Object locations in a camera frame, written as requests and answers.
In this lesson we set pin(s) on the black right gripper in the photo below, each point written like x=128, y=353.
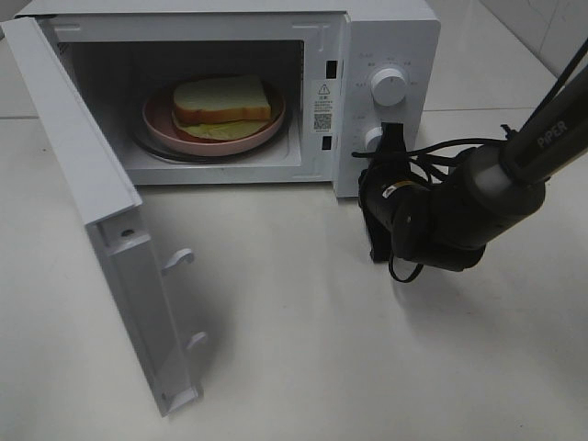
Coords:
x=395, y=203

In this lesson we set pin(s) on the white microwave knob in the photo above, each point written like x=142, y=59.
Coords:
x=372, y=139
x=388, y=86

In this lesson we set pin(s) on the toast sandwich with lettuce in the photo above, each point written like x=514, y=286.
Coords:
x=222, y=108

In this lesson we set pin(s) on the pink round plate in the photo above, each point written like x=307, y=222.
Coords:
x=157, y=114

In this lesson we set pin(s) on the white microwave door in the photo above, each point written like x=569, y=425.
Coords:
x=110, y=208

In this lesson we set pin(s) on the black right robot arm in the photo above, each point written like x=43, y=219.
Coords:
x=490, y=187

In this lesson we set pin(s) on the white microwave oven body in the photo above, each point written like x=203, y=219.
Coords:
x=320, y=56

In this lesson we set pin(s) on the white adjacent table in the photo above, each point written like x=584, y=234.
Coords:
x=502, y=54

